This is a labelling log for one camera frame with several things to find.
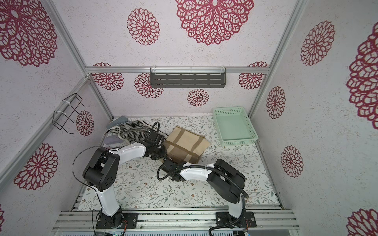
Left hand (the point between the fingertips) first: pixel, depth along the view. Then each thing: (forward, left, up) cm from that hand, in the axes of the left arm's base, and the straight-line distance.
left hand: (167, 154), depth 96 cm
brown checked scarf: (+8, -13, -2) cm, 15 cm away
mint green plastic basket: (+26, -50, -3) cm, 57 cm away
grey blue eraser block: (+31, +40, 0) cm, 51 cm away
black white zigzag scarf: (+21, +27, -2) cm, 34 cm away
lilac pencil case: (+10, +38, 0) cm, 39 cm away
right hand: (-9, -9, 0) cm, 13 cm away
